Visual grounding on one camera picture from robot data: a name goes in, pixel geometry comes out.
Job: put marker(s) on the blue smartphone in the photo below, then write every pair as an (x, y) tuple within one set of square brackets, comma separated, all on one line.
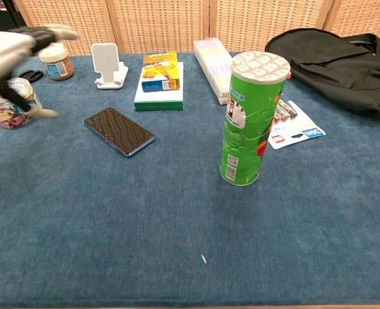
[(120, 131)]

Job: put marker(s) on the white phone stand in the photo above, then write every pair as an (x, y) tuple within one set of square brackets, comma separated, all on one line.
[(107, 66)]

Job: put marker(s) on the blue table cloth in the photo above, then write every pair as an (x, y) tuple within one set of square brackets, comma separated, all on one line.
[(164, 209)]

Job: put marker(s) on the small white scrap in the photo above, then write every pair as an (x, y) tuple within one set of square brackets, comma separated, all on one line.
[(203, 258)]

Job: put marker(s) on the green chips can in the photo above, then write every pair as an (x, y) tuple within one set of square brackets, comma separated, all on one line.
[(247, 128)]

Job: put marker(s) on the white green book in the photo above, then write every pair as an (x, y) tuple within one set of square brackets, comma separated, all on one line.
[(159, 99)]

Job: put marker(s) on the black office chair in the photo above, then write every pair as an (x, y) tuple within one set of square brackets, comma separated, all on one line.
[(0, 16)]

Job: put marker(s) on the clear tub of binder clips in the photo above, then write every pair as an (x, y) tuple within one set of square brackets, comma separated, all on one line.
[(3, 112)]

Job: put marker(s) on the battery blister pack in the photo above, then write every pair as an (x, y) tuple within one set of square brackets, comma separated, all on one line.
[(294, 125)]

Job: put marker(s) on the yellow and blue box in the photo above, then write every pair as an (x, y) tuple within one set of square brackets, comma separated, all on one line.
[(160, 72)]

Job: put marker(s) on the wicker folding screen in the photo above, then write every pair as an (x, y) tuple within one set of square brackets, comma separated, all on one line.
[(189, 22)]

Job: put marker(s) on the black bag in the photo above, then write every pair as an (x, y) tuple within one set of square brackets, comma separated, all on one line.
[(337, 64)]

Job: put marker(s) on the long white box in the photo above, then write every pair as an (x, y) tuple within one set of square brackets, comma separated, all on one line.
[(213, 71)]

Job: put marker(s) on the jar with white lid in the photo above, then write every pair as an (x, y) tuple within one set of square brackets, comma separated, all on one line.
[(58, 64)]

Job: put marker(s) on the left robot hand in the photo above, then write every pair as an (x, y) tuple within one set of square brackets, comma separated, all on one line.
[(3, 54)]

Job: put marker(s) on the black scissors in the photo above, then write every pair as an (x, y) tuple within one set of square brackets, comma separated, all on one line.
[(32, 75)]

